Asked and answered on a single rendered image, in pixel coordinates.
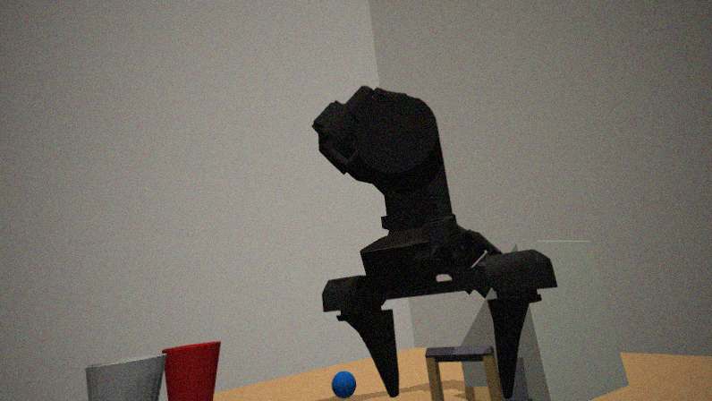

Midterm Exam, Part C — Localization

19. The blue ball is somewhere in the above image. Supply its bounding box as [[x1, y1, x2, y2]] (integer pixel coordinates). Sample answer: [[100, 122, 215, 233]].
[[332, 371, 356, 398]]

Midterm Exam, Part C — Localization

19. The grey cone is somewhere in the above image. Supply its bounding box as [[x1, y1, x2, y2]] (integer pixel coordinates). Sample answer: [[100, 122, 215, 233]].
[[85, 354, 166, 401]]

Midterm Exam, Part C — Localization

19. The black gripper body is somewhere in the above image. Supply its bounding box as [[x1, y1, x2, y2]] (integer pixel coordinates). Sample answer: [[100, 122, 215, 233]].
[[322, 196, 557, 315]]

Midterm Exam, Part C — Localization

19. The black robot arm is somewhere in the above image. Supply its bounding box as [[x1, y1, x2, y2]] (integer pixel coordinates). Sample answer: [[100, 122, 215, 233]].
[[311, 85, 503, 294]]

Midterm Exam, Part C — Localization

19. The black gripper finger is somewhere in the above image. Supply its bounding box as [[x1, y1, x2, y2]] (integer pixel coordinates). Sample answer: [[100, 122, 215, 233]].
[[487, 294, 542, 398], [336, 310, 399, 397]]

